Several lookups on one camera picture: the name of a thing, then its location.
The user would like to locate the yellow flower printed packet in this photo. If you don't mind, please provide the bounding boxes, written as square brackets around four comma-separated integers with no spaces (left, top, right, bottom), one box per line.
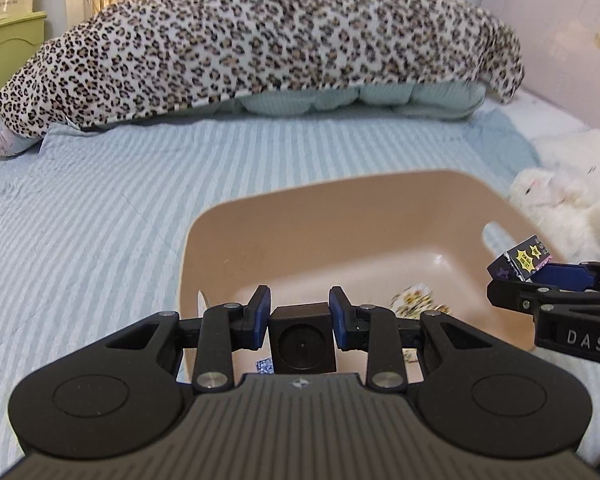
[390,285,452,317]

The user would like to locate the white plush toy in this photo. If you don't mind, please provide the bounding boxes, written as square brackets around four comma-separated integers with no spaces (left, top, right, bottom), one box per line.
[509,129,600,264]

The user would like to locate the light green quilt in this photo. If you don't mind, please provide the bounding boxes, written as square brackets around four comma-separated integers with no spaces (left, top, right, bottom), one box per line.
[82,80,487,133]

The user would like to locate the small dark printed box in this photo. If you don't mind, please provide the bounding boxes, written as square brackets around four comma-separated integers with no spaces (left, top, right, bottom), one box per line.
[487,234,552,282]

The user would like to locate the green wooden cabinet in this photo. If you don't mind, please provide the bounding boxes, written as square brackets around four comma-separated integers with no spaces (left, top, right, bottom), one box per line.
[0,11,48,148]

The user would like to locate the leopard print blanket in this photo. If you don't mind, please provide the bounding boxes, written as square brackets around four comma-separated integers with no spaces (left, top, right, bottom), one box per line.
[0,0,525,140]

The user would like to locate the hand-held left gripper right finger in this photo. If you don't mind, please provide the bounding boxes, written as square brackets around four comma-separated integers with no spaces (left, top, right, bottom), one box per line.
[328,285,483,393]

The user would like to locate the pink padded headboard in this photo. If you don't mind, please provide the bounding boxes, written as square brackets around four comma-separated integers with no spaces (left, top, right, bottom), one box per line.
[480,0,600,133]

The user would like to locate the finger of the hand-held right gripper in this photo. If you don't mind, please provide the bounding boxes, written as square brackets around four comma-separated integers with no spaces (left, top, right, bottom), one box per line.
[486,258,600,315]

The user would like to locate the black cube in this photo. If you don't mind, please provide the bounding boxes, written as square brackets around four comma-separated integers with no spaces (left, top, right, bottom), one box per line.
[268,302,339,375]

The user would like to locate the beige plastic basin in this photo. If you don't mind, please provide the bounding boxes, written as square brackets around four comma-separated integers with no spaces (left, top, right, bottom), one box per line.
[178,169,566,384]

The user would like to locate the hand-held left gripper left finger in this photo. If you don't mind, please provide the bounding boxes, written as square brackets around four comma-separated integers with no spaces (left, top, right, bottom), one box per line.
[104,285,272,394]

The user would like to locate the pink floral pillow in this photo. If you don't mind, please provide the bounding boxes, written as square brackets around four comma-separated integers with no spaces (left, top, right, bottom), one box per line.
[0,119,45,157]

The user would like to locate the striped blue bed sheet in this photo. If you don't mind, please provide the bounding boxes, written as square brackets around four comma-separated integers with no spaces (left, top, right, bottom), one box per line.
[0,97,542,426]

